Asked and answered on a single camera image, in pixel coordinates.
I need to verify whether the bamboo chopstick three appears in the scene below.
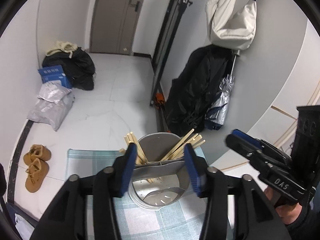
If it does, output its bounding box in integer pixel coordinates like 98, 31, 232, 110
170, 134, 206, 160

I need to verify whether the bamboo chopstick two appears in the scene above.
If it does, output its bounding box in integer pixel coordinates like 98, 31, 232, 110
161, 129, 194, 161

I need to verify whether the bamboo chopstick one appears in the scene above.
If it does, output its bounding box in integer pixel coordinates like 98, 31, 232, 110
124, 132, 148, 165

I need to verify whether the white hanging shoulder bag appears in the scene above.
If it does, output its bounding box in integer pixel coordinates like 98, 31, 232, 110
205, 0, 257, 50

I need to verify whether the person right hand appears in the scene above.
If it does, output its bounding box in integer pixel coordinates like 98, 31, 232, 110
264, 187, 311, 225

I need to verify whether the white bag in blue box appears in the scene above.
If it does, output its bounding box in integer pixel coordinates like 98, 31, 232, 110
6, 203, 38, 240

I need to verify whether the tan boot near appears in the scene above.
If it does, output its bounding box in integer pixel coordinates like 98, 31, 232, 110
25, 158, 49, 193

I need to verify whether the tan boot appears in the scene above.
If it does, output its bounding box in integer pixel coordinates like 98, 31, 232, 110
23, 144, 52, 165
25, 158, 49, 193

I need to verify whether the teal plaid table cloth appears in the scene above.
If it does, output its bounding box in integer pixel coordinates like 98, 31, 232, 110
66, 149, 207, 239

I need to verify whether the tan boot far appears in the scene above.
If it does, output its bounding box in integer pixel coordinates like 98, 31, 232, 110
23, 144, 52, 165

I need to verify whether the silver folded umbrella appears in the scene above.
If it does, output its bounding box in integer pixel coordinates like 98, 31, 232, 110
204, 50, 241, 130

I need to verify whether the white utensil holder cup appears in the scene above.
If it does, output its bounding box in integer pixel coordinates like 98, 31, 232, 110
128, 132, 190, 210

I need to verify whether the grey plastic parcel bag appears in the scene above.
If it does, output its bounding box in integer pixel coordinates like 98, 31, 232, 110
27, 81, 75, 131

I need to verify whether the black hanging coat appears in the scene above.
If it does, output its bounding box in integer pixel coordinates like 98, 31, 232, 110
165, 45, 232, 137

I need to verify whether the blue cardboard box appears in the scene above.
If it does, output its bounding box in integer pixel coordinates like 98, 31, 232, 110
38, 65, 72, 89

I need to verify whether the black bag on floor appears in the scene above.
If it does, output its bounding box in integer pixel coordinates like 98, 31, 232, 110
42, 47, 95, 90

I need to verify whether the beige cloth on bag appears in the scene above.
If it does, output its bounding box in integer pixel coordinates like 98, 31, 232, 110
46, 41, 78, 59

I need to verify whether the black coat rack pole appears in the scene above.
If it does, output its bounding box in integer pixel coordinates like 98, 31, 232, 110
150, 0, 193, 106

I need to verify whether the brown entrance door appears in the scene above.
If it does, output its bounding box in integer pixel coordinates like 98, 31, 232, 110
90, 0, 143, 55

